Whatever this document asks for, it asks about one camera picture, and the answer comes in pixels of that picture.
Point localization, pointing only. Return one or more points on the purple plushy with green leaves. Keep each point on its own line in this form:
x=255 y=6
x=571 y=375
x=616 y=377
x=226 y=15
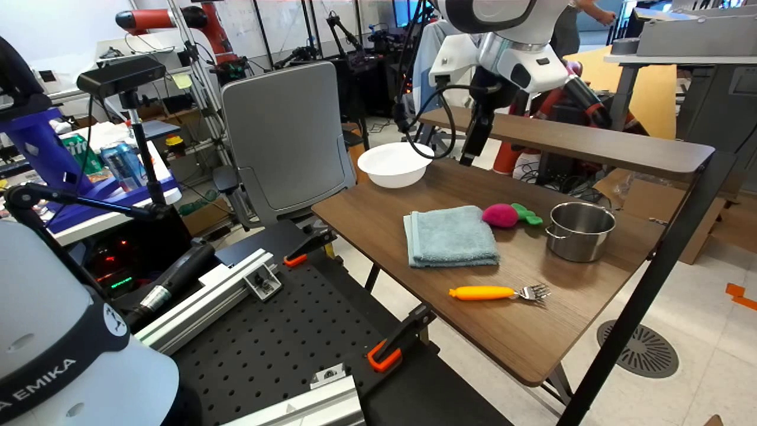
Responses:
x=499 y=215

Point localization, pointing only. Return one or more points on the black controller box with lights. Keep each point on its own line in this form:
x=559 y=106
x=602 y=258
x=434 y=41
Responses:
x=131 y=257

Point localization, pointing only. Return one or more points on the grey plastic chair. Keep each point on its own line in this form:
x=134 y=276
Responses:
x=287 y=143

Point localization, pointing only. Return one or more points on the white plastic bowl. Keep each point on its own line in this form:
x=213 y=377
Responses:
x=394 y=166

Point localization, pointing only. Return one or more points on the black perforated breadboard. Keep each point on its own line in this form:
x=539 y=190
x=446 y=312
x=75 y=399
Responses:
x=292 y=347

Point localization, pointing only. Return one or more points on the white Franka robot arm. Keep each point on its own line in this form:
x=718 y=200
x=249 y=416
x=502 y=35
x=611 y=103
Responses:
x=47 y=316

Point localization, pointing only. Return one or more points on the red robot arm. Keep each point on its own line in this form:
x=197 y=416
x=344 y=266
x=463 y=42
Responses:
x=174 y=19

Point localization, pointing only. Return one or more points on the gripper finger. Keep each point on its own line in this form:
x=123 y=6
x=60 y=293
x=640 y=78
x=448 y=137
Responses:
x=482 y=131
x=468 y=144

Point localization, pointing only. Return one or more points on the grey standing desk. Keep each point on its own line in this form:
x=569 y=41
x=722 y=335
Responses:
x=693 y=47

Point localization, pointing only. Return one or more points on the black cylindrical tool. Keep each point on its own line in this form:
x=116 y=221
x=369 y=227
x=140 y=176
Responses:
x=169 y=284

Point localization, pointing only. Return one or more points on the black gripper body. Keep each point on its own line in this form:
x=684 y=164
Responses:
x=493 y=85

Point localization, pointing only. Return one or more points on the aluminium extrusion rail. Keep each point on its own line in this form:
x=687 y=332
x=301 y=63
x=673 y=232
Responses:
x=307 y=405
x=204 y=303

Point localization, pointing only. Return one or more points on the orange black bar clamp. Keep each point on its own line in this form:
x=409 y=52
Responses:
x=394 y=344
x=304 y=251

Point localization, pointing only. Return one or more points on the large cardboard sheet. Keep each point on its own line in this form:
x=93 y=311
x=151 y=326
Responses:
x=654 y=95

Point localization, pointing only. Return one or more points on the metal corner bracket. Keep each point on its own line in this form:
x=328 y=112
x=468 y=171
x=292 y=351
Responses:
x=326 y=377
x=262 y=281

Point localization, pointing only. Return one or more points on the folded blue cloth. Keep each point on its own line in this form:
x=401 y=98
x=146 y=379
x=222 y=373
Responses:
x=449 y=238

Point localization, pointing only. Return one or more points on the black camera on stand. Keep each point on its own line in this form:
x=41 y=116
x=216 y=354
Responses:
x=121 y=74

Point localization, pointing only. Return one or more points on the small metal pot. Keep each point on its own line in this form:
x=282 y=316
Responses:
x=580 y=238

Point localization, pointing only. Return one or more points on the round floor drain cover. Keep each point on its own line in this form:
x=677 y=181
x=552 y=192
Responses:
x=640 y=348

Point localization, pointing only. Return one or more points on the red Sawyer robot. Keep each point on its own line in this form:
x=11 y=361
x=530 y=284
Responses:
x=580 y=98

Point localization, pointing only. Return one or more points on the black table frame leg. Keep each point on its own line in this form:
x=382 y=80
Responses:
x=640 y=298

